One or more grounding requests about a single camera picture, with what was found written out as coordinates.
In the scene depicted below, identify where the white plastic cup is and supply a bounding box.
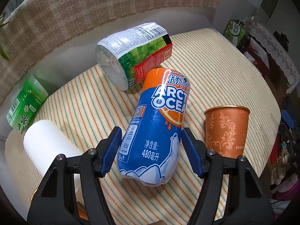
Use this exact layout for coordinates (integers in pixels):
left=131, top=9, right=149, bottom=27
left=22, top=119, right=86, bottom=204

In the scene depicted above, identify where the green tissue box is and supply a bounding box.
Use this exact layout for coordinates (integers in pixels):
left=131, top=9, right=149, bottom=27
left=223, top=19, right=247, bottom=47

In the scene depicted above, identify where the upright orange paper cup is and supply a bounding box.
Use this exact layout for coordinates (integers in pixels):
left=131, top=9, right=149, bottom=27
left=204, top=105, right=250, bottom=159

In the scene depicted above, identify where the spider plant in pot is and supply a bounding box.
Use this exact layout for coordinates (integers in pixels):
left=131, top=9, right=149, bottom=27
left=0, top=11, right=11, bottom=62

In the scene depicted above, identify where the green tea label cup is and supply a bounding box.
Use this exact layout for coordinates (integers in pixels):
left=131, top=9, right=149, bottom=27
left=6, top=75, right=48, bottom=134

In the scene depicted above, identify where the white lace cloth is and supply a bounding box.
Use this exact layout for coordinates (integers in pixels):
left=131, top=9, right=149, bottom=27
left=244, top=17, right=299, bottom=94

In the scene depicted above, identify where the blue orange Arctic Ocean cup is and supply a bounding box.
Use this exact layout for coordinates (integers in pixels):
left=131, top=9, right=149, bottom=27
left=117, top=67, right=190, bottom=186

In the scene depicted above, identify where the green red label cup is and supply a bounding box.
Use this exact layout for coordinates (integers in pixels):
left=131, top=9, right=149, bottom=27
left=96, top=22, right=172, bottom=91

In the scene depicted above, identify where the beige plaid cloth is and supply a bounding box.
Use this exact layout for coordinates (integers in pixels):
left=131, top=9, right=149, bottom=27
left=1, top=0, right=219, bottom=101

